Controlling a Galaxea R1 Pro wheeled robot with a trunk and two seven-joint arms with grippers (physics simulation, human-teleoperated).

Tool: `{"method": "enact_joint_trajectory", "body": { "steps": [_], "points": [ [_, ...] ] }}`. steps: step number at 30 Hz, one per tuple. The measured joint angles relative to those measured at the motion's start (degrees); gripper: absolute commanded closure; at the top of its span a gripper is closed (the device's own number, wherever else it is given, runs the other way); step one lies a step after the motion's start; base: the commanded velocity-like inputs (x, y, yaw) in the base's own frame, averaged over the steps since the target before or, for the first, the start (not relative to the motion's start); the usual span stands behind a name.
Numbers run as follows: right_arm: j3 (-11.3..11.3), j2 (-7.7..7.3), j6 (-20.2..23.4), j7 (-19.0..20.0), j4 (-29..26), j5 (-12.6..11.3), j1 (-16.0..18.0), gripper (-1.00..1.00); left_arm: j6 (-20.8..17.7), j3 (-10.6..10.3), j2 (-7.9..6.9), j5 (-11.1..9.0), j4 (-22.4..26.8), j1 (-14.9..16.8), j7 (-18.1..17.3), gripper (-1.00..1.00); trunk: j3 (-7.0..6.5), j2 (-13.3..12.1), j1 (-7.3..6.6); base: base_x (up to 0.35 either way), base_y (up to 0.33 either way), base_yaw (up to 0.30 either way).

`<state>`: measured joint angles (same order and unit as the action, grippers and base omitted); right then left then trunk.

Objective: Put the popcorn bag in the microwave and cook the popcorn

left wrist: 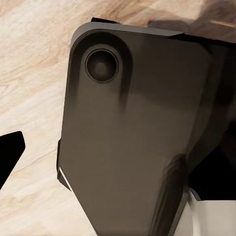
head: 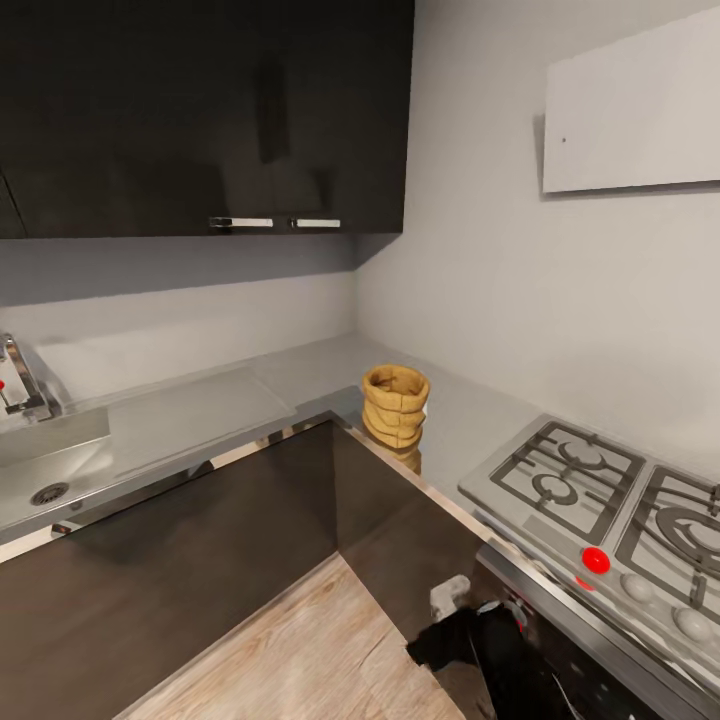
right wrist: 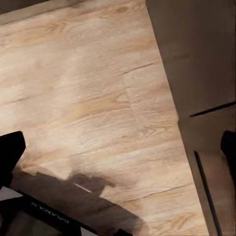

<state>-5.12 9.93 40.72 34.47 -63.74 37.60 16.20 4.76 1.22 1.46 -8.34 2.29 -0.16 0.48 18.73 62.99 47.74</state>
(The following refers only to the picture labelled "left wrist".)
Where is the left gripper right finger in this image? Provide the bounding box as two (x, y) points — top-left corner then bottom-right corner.
(220, 131), (236, 170)

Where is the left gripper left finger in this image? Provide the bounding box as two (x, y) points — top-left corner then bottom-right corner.
(0, 131), (26, 189)

